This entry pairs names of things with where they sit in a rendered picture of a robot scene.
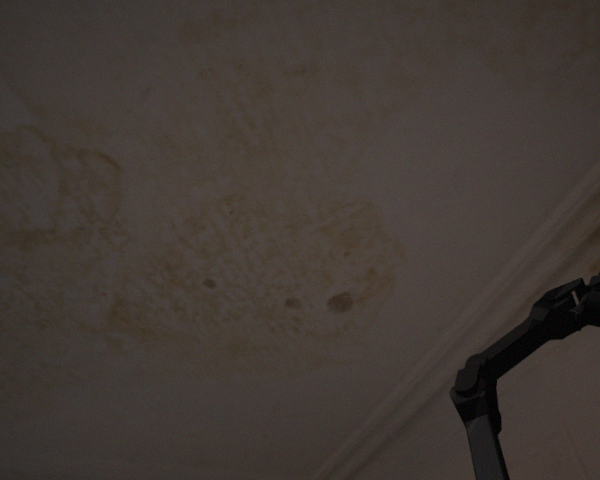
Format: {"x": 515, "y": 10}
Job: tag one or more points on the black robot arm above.
{"x": 554, "y": 316}

